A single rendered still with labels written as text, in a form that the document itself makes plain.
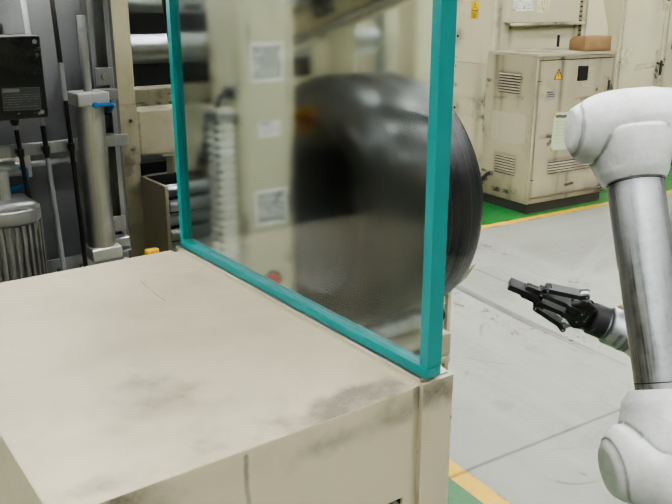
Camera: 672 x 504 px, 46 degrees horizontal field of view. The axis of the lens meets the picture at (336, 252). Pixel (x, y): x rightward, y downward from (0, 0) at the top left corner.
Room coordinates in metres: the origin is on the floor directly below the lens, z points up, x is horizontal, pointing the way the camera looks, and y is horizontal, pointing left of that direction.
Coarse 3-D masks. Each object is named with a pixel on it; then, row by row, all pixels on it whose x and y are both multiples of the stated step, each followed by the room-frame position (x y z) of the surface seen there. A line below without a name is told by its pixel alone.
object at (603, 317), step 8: (576, 304) 1.66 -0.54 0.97; (584, 304) 1.65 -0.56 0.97; (592, 304) 1.65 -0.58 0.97; (600, 304) 1.67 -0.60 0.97; (568, 312) 1.67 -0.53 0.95; (592, 312) 1.65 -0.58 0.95; (600, 312) 1.64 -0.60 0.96; (608, 312) 1.65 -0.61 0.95; (568, 320) 1.68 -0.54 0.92; (584, 320) 1.67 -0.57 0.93; (592, 320) 1.64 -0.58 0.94; (600, 320) 1.63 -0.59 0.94; (608, 320) 1.64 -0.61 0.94; (584, 328) 1.67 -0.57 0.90; (592, 328) 1.64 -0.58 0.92; (600, 328) 1.63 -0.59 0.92; (600, 336) 1.64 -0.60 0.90
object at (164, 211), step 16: (144, 176) 1.96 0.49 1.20; (160, 176) 1.99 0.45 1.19; (176, 176) 2.02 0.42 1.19; (144, 192) 1.95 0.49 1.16; (160, 192) 1.87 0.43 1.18; (176, 192) 1.88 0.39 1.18; (144, 208) 1.96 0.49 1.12; (160, 208) 1.87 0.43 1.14; (176, 208) 1.87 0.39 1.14; (144, 224) 1.96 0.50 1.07; (160, 224) 1.88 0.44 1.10; (176, 224) 1.88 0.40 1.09; (160, 240) 1.89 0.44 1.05; (176, 240) 1.87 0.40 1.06
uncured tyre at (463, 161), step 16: (464, 128) 1.70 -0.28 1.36; (464, 144) 1.66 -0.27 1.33; (464, 160) 1.64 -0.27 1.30; (464, 176) 1.63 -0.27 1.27; (480, 176) 1.68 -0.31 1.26; (464, 192) 1.62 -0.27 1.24; (480, 192) 1.65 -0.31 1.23; (448, 208) 1.58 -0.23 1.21; (464, 208) 1.61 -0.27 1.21; (480, 208) 1.65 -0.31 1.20; (448, 224) 1.58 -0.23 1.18; (464, 224) 1.61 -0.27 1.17; (480, 224) 1.65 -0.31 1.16; (448, 240) 1.59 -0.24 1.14; (464, 240) 1.62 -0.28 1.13; (448, 256) 1.60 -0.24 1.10; (464, 256) 1.63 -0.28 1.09; (448, 272) 1.62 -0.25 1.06; (464, 272) 1.67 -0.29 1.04; (448, 288) 1.67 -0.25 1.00
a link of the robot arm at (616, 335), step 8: (616, 312) 1.65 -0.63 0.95; (616, 320) 1.63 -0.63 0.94; (624, 320) 1.63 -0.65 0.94; (608, 328) 1.64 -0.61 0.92; (616, 328) 1.62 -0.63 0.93; (624, 328) 1.62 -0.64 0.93; (608, 336) 1.63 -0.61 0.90; (616, 336) 1.62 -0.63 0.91; (624, 336) 1.62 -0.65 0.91; (608, 344) 1.64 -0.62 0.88; (616, 344) 1.63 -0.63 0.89; (624, 344) 1.62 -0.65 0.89
